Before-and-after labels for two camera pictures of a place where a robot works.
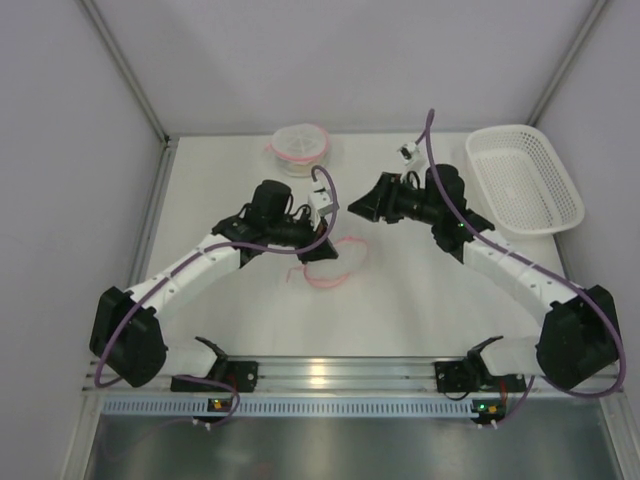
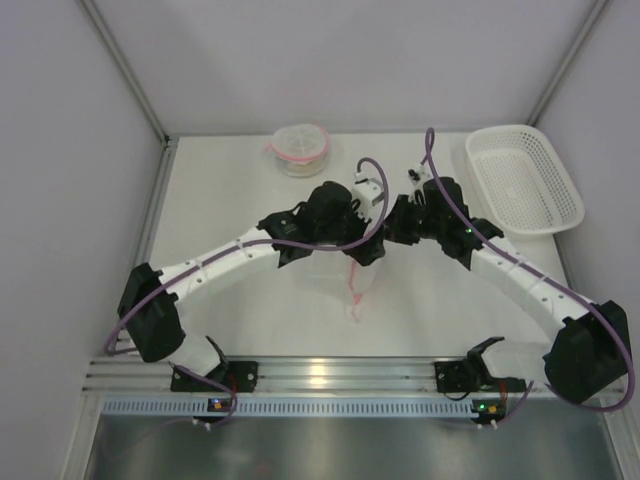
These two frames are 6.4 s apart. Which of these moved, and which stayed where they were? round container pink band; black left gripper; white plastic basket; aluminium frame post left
Moved: black left gripper
Stayed: round container pink band; white plastic basket; aluminium frame post left
